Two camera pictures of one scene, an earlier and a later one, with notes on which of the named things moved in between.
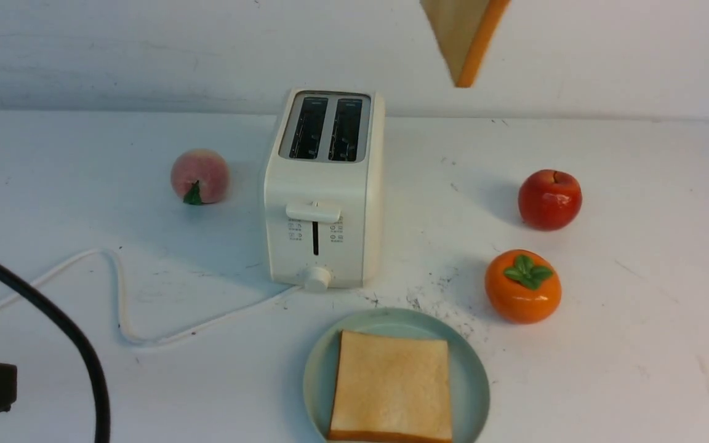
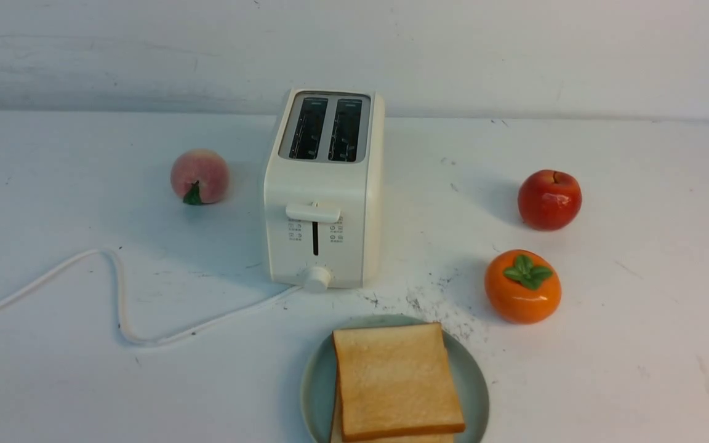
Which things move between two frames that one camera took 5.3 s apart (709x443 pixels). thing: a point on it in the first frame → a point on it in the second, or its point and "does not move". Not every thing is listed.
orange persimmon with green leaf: (522, 286) does not move
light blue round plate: (469, 386) does not move
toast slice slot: (461, 31) → (394, 380)
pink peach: (200, 176) does not move
